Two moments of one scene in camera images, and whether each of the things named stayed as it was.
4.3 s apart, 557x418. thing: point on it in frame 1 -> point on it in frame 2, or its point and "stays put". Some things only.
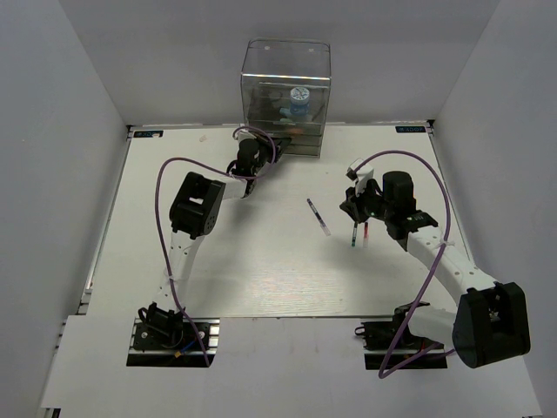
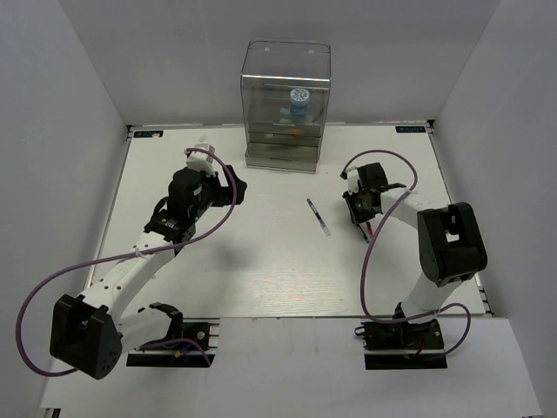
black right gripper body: x=370 y=201 stays put
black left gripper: x=276 y=146 -> x=224 y=193
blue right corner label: x=410 y=129 stays put
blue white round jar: x=299 y=100 stays put
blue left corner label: x=157 y=133 stays put
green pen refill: x=354 y=235 -> x=367 y=240
